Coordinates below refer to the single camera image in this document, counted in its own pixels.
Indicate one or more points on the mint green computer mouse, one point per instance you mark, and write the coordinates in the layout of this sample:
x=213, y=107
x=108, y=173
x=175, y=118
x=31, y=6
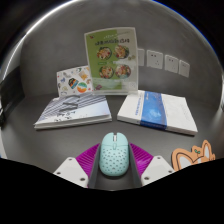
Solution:
x=114, y=156

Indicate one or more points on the orange corgi-shaped mouse pad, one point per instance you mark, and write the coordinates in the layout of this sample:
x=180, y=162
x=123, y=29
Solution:
x=186, y=158

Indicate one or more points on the row of white wall sockets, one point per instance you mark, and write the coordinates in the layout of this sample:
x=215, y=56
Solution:
x=155, y=59

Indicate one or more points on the white card with colourful stickers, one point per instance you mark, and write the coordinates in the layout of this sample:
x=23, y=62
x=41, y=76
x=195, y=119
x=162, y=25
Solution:
x=71, y=81

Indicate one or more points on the grey striped cover book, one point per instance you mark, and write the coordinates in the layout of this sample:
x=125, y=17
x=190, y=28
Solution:
x=73, y=111

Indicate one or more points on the black monitor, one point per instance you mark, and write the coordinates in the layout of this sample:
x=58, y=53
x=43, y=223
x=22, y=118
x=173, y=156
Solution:
x=11, y=95

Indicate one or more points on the white book with blue band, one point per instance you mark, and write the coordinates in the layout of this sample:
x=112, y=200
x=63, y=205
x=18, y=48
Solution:
x=156, y=111

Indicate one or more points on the clear stand with green menu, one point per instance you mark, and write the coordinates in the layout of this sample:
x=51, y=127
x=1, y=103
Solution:
x=111, y=60

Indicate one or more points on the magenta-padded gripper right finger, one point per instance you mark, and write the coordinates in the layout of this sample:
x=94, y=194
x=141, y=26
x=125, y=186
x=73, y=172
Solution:
x=143, y=159

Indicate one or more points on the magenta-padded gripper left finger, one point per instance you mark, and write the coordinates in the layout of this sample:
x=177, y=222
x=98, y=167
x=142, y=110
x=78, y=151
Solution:
x=85, y=160

